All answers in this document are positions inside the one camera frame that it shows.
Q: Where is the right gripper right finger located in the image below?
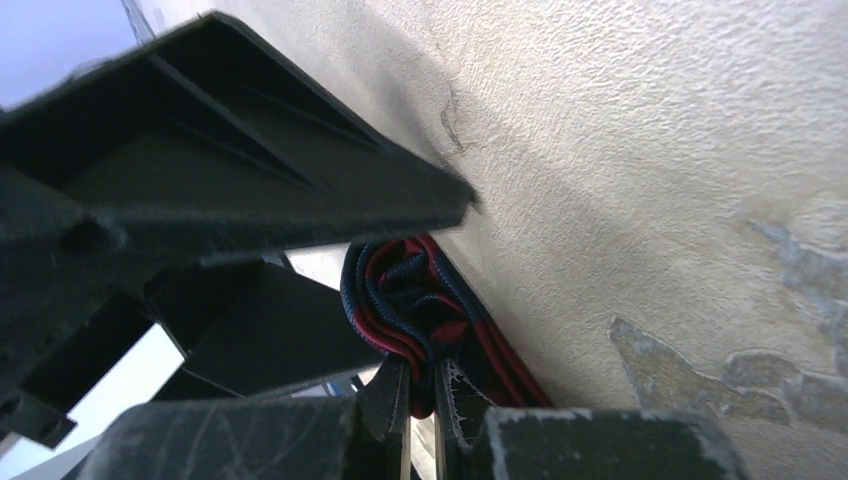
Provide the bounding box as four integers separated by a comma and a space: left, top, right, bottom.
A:
434, 361, 749, 479

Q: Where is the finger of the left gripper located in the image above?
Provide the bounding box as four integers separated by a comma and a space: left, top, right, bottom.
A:
1, 12, 474, 265
144, 261, 383, 401

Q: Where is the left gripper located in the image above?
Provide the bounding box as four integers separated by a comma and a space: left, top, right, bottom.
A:
1, 251, 159, 448

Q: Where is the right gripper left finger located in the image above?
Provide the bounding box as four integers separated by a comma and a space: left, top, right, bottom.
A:
68, 357, 411, 479

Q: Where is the red navy striped tie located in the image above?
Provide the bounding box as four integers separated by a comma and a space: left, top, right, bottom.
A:
340, 235, 552, 419

